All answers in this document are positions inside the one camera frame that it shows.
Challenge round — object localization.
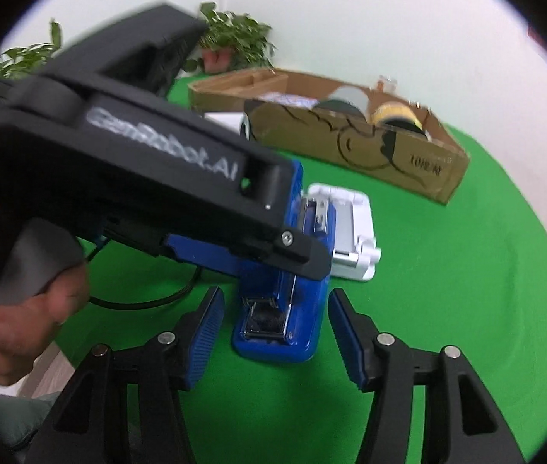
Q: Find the yellow tape roll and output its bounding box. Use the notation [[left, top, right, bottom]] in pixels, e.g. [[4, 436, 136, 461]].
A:
[[370, 102, 425, 134]]

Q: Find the white plastic holder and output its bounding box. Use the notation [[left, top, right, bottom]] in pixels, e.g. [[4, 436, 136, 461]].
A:
[[307, 182, 381, 282]]

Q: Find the blue stapler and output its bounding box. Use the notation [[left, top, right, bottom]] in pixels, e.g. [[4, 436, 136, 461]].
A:
[[232, 160, 337, 363]]

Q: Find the colourful booklet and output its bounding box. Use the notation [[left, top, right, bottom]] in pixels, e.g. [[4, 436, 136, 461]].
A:
[[259, 91, 320, 110]]

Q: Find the green table cloth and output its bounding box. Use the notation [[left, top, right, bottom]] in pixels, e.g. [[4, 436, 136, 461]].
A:
[[53, 74, 547, 464]]

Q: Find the black camera box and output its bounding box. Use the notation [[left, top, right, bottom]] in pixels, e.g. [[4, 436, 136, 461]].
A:
[[39, 3, 207, 96]]

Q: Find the black cable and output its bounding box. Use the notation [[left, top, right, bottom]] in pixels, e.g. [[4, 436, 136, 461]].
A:
[[84, 238, 205, 311]]

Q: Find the green leafy plant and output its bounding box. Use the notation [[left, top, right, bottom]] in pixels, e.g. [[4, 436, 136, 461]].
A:
[[0, 19, 63, 80]]

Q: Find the grey tape roll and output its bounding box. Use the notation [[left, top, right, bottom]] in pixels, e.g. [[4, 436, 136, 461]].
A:
[[315, 85, 370, 119]]

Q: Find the person's left hand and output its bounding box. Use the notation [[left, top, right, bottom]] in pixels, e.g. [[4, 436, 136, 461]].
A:
[[0, 163, 92, 388]]

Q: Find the brown cardboard box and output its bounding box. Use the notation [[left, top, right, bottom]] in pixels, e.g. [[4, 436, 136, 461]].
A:
[[188, 68, 470, 203]]

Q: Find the potted plant in red pot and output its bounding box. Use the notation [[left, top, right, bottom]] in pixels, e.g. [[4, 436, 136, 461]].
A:
[[183, 1, 275, 74]]

